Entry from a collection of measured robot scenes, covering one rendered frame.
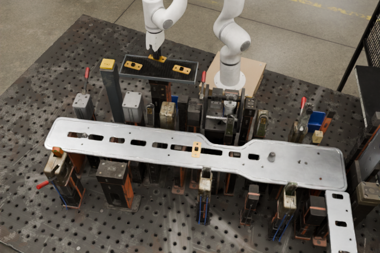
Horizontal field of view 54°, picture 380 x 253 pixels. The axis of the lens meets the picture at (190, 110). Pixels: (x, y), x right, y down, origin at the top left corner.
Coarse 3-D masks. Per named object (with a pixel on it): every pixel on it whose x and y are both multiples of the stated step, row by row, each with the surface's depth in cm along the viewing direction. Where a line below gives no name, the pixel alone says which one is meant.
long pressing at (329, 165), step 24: (72, 120) 180; (48, 144) 171; (72, 144) 171; (96, 144) 171; (120, 144) 172; (168, 144) 172; (192, 144) 172; (216, 144) 172; (264, 144) 172; (288, 144) 172; (192, 168) 165; (216, 168) 164; (240, 168) 164; (264, 168) 164; (288, 168) 164; (312, 168) 164; (336, 168) 164
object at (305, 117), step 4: (304, 104) 161; (308, 104) 160; (312, 104) 159; (304, 108) 160; (308, 108) 159; (312, 108) 160; (304, 112) 162; (308, 112) 158; (312, 112) 158; (300, 116) 166; (304, 116) 164; (308, 116) 163; (300, 120) 165; (304, 120) 166; (308, 120) 164; (300, 124) 167; (304, 124) 168; (304, 128) 168; (304, 132) 170
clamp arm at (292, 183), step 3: (288, 183) 148; (291, 183) 147; (294, 183) 147; (285, 186) 154; (288, 186) 148; (291, 186) 147; (294, 186) 147; (285, 189) 153; (288, 189) 151; (291, 189) 151; (294, 189) 150; (285, 192) 155; (288, 192) 155; (291, 192) 154; (291, 195) 156
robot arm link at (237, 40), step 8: (232, 24) 192; (224, 32) 191; (232, 32) 189; (240, 32) 188; (224, 40) 192; (232, 40) 188; (240, 40) 186; (248, 40) 188; (224, 48) 205; (232, 48) 190; (240, 48) 188; (224, 56) 202; (232, 56) 199; (240, 56) 206; (224, 64) 207; (232, 64) 206
